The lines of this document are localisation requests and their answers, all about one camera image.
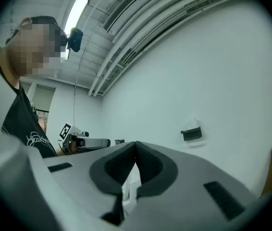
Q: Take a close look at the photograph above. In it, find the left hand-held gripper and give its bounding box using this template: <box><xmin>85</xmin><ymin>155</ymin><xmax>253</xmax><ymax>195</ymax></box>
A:
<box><xmin>58</xmin><ymin>122</ymin><xmax>111</xmax><ymax>155</ymax></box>

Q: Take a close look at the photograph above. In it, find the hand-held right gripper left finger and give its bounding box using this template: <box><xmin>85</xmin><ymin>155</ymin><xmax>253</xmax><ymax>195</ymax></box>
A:
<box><xmin>42</xmin><ymin>141</ymin><xmax>137</xmax><ymax>231</ymax></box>

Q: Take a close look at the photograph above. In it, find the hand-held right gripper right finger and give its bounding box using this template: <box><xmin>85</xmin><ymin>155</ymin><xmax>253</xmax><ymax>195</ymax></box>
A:
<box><xmin>126</xmin><ymin>141</ymin><xmax>270</xmax><ymax>231</ymax></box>

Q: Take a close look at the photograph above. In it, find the window with grey blind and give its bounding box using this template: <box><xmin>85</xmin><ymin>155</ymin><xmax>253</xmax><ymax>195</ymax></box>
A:
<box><xmin>27</xmin><ymin>83</ymin><xmax>56</xmax><ymax>136</ymax></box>

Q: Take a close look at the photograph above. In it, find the person's black printed t-shirt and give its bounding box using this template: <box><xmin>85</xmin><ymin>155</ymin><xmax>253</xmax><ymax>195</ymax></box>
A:
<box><xmin>0</xmin><ymin>36</ymin><xmax>58</xmax><ymax>159</ymax></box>

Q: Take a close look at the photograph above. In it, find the white ceiling pipe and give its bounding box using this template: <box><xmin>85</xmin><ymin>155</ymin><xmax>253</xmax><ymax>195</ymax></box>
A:
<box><xmin>88</xmin><ymin>0</ymin><xmax>199</xmax><ymax>96</ymax></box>
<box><xmin>94</xmin><ymin>0</ymin><xmax>247</xmax><ymax>96</ymax></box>

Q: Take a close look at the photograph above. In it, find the person's head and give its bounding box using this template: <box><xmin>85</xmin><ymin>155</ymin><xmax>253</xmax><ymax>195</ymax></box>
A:
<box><xmin>0</xmin><ymin>15</ymin><xmax>68</xmax><ymax>89</ymax></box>

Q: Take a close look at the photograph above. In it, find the long ceiling light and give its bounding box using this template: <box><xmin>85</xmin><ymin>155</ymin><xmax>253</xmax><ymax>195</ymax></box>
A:
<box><xmin>60</xmin><ymin>0</ymin><xmax>90</xmax><ymax>61</ymax></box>

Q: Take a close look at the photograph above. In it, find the ceiling air vent grille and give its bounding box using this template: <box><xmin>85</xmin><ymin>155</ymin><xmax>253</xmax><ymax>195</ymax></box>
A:
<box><xmin>103</xmin><ymin>0</ymin><xmax>156</xmax><ymax>32</ymax></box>

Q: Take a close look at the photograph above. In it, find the black wall paper holder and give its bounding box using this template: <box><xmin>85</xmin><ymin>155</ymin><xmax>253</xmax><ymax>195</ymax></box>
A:
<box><xmin>180</xmin><ymin>126</ymin><xmax>203</xmax><ymax>142</ymax></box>

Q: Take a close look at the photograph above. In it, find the thin hanging cable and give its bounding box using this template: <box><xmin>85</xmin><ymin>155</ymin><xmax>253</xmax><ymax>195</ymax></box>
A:
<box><xmin>73</xmin><ymin>34</ymin><xmax>91</xmax><ymax>130</ymax></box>

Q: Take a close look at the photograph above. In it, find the black head camera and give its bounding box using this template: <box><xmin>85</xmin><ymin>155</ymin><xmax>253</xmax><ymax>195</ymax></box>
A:
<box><xmin>66</xmin><ymin>27</ymin><xmax>84</xmax><ymax>53</ymax></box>

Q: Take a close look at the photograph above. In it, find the black head strap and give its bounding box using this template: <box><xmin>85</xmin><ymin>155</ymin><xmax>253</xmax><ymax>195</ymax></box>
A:
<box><xmin>22</xmin><ymin>15</ymin><xmax>68</xmax><ymax>48</ymax></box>

